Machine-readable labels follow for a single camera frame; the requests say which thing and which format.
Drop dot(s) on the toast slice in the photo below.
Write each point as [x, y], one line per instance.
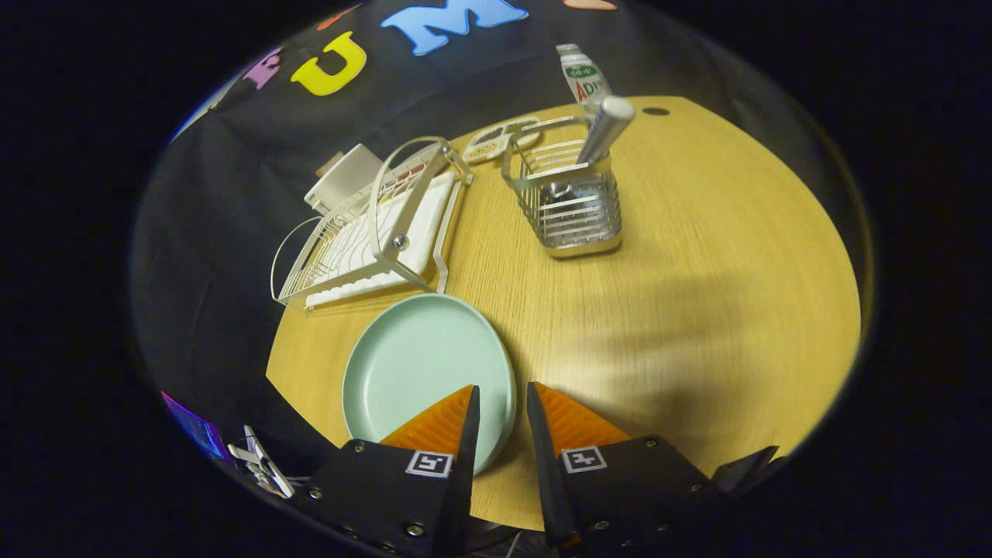
[329, 163]

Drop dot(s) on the pale green plate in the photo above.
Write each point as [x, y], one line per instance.
[418, 356]

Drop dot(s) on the white toaster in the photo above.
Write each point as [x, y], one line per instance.
[345, 174]

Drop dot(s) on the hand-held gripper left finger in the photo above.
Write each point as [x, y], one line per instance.
[467, 465]

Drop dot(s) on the white drip tray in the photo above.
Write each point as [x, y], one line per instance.
[422, 225]

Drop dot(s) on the black backdrop cloth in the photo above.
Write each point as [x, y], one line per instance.
[232, 232]

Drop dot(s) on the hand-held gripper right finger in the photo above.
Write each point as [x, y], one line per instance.
[542, 473]

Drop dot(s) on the white drink bottle green cap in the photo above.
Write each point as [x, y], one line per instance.
[585, 77]

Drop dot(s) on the white divided tray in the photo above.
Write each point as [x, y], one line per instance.
[504, 136]

